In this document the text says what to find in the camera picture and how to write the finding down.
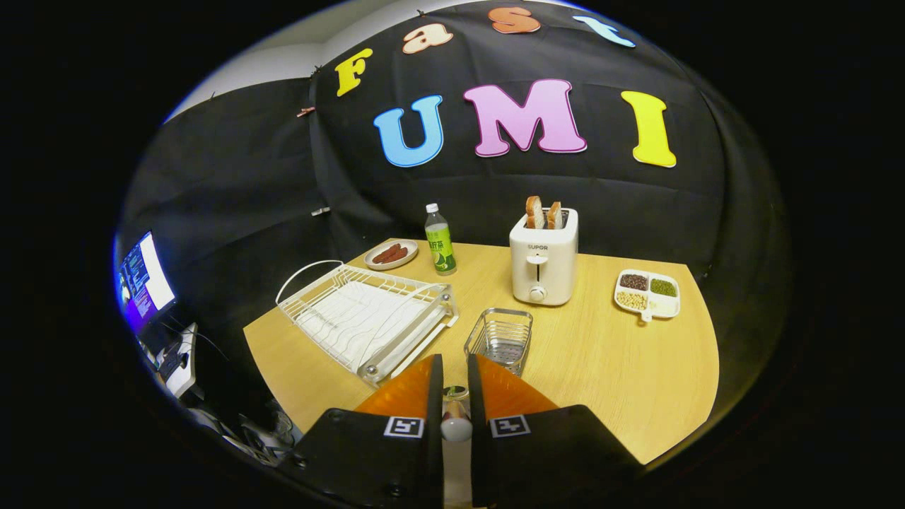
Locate black backdrop cloth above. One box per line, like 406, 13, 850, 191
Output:
117, 0, 793, 347

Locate spoon with pink handle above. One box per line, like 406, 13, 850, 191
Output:
443, 385, 473, 443

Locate small beige plate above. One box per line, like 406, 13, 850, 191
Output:
364, 240, 419, 271

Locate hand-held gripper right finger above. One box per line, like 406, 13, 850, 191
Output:
467, 353, 644, 506

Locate white toaster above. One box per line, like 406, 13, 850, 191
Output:
509, 207, 579, 306

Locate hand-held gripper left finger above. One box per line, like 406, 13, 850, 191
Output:
293, 353, 445, 509

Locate white divided bean dish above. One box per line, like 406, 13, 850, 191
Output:
613, 269, 681, 322

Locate white wire dish rack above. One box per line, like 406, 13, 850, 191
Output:
276, 259, 459, 386

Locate green tea bottle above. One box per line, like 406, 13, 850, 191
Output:
424, 204, 457, 276

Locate computer monitor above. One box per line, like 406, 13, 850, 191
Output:
117, 231, 176, 333

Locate metal wire basket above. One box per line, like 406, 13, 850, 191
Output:
464, 308, 534, 377

